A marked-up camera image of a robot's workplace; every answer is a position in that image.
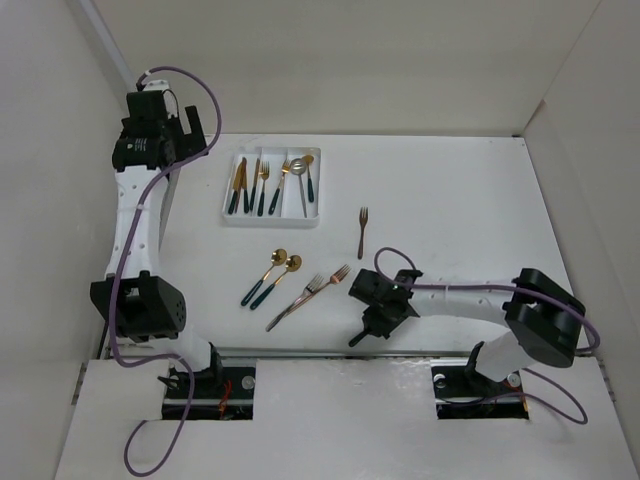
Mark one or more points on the gold knife green handle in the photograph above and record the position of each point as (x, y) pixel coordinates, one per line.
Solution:
(235, 190)
(256, 174)
(244, 186)

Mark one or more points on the gold fork green handle crossed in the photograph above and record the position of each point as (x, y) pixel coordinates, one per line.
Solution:
(285, 168)

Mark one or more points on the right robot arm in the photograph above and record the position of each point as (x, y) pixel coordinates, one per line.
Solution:
(541, 319)

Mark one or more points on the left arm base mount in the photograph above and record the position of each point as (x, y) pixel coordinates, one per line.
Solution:
(226, 396)

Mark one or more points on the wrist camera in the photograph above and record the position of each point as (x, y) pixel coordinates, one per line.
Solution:
(169, 97)
(408, 277)

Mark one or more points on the aluminium rail frame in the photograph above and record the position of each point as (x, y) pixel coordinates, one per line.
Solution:
(133, 298)

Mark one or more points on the gold spoon green handle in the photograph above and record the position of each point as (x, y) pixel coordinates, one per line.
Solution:
(292, 264)
(308, 159)
(278, 257)

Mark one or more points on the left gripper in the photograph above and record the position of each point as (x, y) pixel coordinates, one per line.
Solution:
(191, 143)

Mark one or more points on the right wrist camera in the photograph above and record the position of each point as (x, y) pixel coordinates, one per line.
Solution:
(408, 277)

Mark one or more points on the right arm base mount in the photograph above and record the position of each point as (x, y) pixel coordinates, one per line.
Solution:
(461, 394)

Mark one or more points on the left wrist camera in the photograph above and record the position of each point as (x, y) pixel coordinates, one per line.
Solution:
(169, 97)

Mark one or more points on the copper fork green handle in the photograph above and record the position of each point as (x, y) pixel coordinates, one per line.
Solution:
(363, 220)

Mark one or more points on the gold fork green handle front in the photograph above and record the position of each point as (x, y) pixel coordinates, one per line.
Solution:
(357, 339)

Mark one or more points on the white three-compartment cutlery tray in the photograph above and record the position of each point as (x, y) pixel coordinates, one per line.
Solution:
(288, 213)

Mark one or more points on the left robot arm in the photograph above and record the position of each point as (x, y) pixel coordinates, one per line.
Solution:
(146, 121)

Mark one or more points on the silver spoon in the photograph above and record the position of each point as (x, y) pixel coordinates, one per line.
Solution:
(299, 168)

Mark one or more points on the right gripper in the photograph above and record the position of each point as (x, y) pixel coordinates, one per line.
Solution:
(378, 327)

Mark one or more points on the silver fork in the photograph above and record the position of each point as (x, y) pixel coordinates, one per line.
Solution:
(309, 289)

